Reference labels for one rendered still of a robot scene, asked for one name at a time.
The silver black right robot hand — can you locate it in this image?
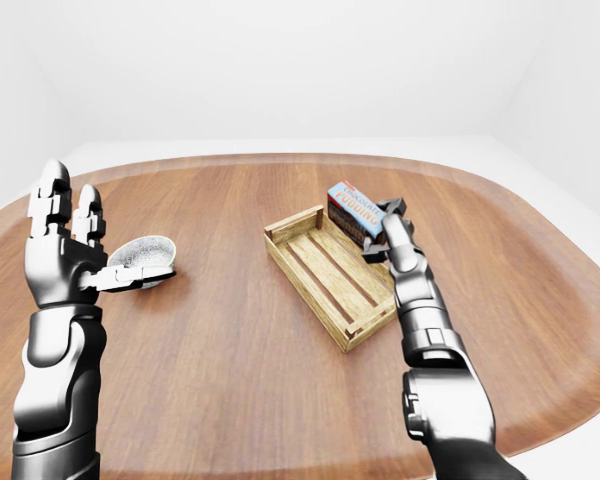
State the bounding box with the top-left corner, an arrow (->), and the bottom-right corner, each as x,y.
361,197 -> 434,279

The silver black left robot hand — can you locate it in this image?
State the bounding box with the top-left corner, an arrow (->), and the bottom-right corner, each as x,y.
23,159 -> 177,309

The chocolate pudding box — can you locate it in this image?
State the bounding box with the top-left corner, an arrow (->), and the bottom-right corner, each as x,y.
326,181 -> 387,249

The wooden slat tray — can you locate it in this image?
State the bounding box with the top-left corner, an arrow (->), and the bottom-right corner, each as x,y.
263,204 -> 399,354

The speckled grey bowl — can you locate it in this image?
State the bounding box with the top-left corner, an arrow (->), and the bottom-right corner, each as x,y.
106,235 -> 178,290

